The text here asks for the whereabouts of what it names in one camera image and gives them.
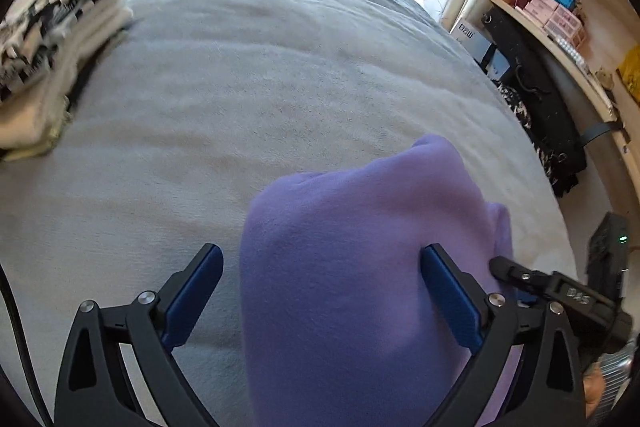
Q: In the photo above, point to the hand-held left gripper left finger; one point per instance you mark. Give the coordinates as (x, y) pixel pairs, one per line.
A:
(195, 292)

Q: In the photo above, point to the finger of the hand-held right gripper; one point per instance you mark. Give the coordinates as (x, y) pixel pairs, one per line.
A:
(520, 278)

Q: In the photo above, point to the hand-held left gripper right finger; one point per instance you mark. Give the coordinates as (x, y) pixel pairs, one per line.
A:
(450, 294)

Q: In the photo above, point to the purple zip hoodie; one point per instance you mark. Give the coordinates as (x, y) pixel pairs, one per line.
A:
(340, 282)

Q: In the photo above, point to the person's right hand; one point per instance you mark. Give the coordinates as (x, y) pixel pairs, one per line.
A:
(592, 394)

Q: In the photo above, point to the black device with green light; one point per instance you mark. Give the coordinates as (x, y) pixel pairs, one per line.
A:
(607, 252)

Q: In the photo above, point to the black and white patterned cloth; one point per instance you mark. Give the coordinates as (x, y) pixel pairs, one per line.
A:
(520, 112)

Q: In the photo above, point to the long black case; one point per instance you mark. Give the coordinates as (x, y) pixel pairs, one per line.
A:
(545, 107)

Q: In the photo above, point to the bed with blue-grey blanket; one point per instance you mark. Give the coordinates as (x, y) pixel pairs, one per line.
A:
(250, 82)

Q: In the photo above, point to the small brown figurine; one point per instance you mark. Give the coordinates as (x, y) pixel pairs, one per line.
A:
(606, 78)

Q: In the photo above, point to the yellow cloth item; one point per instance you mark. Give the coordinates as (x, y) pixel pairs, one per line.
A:
(631, 79)

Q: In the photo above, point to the white beaded strip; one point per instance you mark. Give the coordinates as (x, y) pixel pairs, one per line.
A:
(570, 53)

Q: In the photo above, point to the cream folded garment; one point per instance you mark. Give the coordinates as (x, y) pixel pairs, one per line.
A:
(30, 117)

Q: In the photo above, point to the white cardboard box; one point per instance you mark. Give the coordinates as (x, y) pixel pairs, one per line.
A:
(467, 38)

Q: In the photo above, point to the light wooden shelf unit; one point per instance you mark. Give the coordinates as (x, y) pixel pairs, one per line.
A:
(615, 32)

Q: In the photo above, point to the pink mini drawer organizer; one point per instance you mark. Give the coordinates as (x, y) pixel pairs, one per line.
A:
(555, 14)

